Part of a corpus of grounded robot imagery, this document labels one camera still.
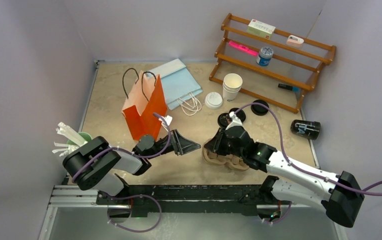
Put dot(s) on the black cup lid rear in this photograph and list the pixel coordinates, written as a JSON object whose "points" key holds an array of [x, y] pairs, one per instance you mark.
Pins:
{"points": [[259, 107]]}

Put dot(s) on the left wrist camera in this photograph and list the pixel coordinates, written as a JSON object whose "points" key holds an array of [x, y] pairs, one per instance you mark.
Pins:
{"points": [[167, 121]]}

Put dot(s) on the black blue marker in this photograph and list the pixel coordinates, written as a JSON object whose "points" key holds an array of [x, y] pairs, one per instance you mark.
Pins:
{"points": [[288, 87]]}

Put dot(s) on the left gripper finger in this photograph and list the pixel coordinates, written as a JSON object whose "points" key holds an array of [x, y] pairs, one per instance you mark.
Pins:
{"points": [[187, 149], [181, 143]]}

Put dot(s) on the brown pulp cup carrier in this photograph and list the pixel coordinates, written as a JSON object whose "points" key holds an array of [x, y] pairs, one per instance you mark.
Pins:
{"points": [[230, 161]]}

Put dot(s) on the blue white round tin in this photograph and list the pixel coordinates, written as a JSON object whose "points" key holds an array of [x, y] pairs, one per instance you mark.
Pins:
{"points": [[264, 56]]}

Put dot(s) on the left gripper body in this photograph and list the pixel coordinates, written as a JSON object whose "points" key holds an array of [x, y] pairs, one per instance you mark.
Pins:
{"points": [[161, 144]]}

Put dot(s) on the green straw holder cup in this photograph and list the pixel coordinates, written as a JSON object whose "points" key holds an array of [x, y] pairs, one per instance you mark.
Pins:
{"points": [[84, 135]]}

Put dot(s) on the light blue paper bag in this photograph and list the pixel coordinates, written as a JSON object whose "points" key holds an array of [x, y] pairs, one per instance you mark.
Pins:
{"points": [[179, 87]]}

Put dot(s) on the white cup lid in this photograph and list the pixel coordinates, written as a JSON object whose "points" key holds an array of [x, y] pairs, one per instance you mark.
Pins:
{"points": [[213, 100]]}

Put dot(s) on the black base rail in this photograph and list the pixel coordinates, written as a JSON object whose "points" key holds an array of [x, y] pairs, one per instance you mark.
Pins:
{"points": [[245, 199]]}

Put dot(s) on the pink highlighter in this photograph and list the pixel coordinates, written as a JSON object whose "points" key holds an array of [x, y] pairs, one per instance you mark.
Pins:
{"points": [[243, 48]]}

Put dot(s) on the black cup lid front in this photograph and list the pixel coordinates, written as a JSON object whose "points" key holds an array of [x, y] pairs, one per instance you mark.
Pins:
{"points": [[224, 120]]}

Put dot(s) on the black cup lid middle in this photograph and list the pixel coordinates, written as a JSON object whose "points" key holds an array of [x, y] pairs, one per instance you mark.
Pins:
{"points": [[241, 114]]}

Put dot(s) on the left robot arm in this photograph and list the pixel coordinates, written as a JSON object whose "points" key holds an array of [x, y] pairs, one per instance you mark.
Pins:
{"points": [[90, 165]]}

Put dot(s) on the stacked white paper cups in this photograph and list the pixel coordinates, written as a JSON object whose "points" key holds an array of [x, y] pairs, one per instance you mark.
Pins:
{"points": [[232, 84]]}

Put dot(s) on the white green box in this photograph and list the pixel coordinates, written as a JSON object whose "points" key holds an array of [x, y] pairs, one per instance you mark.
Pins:
{"points": [[260, 29]]}

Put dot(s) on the orange paper bag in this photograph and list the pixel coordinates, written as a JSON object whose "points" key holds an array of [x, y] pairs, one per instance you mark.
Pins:
{"points": [[145, 98]]}

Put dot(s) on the pink white tape dispenser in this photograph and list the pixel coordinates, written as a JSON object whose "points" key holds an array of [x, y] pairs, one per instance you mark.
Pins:
{"points": [[295, 41]]}

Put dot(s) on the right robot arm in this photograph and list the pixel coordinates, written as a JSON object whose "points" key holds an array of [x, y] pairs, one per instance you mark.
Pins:
{"points": [[291, 180]]}

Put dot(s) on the black paper cup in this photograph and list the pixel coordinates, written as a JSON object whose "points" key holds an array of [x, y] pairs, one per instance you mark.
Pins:
{"points": [[306, 129]]}

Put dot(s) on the black cup lid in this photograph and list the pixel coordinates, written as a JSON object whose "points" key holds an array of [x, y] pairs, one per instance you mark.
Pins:
{"points": [[259, 107], [241, 114], [224, 120]]}

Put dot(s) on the wooden shelf rack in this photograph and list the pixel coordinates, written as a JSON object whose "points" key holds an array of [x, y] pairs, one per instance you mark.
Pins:
{"points": [[304, 87]]}

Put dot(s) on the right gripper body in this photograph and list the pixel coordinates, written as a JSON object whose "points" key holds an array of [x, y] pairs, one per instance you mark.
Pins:
{"points": [[226, 148]]}

